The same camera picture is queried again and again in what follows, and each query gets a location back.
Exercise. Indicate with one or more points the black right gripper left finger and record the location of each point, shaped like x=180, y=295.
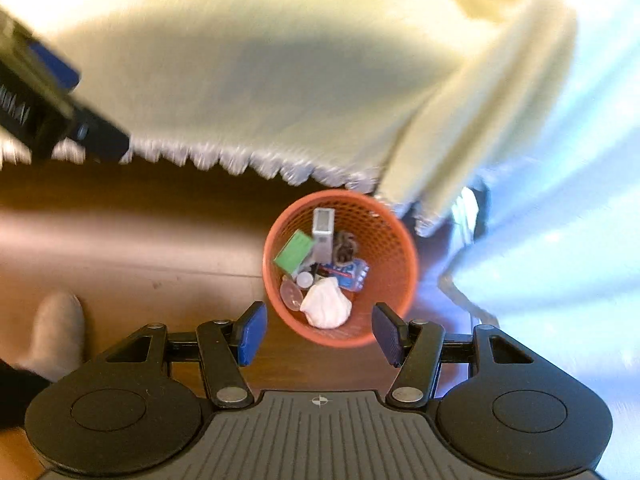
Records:
x=227, y=346

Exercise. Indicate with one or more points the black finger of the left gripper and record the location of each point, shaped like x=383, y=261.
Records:
x=37, y=106

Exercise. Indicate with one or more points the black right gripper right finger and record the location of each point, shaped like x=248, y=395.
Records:
x=414, y=349

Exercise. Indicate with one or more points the blue white packet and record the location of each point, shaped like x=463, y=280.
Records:
x=350, y=276

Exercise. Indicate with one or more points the red plastic mesh basket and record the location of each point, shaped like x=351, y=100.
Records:
x=384, y=244

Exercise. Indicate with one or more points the green medicine box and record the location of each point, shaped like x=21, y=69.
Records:
x=294, y=252

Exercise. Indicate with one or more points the white grey medicine box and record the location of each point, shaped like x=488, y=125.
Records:
x=322, y=232

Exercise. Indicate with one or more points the clear round plastic container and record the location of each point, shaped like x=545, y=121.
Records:
x=293, y=290

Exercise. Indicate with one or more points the light blue bed sheet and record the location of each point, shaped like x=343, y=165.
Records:
x=558, y=268

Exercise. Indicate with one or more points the grey slipper foot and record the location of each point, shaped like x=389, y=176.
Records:
x=57, y=347

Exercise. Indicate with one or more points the yellow fleece blanket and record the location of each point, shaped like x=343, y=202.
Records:
x=405, y=98

